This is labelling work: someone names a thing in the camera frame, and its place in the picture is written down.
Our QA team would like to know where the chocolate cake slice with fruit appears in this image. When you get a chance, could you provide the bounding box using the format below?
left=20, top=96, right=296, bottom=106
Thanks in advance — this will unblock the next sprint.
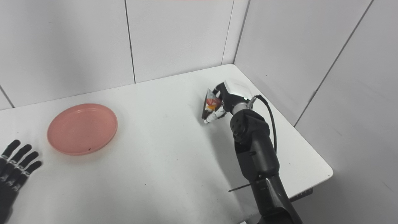
left=201, top=88, right=223, bottom=120

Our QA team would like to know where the black zip tie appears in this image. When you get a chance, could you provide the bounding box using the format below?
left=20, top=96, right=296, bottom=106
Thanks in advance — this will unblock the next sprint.
left=228, top=184, right=253, bottom=192

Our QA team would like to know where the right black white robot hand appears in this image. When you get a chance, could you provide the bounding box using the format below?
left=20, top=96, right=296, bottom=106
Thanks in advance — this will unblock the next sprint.
left=204, top=79, right=253, bottom=125

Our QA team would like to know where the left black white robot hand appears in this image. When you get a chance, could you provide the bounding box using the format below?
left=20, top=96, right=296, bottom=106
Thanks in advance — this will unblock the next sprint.
left=0, top=139, right=43, bottom=223

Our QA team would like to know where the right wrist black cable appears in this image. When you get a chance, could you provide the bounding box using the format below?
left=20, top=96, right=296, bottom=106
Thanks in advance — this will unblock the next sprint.
left=247, top=95, right=278, bottom=154

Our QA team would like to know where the pink round plate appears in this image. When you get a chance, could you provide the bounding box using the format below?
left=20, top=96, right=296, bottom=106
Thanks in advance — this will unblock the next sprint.
left=47, top=104, right=118, bottom=156

